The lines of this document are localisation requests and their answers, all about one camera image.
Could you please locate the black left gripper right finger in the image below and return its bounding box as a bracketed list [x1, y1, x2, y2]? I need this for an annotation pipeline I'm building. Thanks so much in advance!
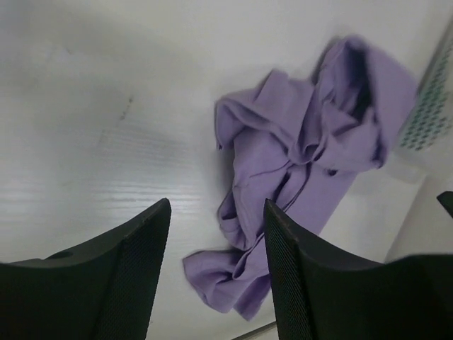
[264, 201, 452, 339]

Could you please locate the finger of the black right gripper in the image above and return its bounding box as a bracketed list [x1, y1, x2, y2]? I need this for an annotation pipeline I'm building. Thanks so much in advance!
[437, 191, 453, 216]

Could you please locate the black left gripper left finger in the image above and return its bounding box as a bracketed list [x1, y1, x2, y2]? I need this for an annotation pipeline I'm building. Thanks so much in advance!
[1, 199, 171, 339]

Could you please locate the purple t-shirt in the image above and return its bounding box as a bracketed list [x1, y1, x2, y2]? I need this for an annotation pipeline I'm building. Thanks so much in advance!
[183, 36, 417, 320]

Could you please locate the white plastic laundry basket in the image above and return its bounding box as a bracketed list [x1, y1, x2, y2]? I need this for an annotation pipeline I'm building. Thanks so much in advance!
[396, 38, 453, 183]

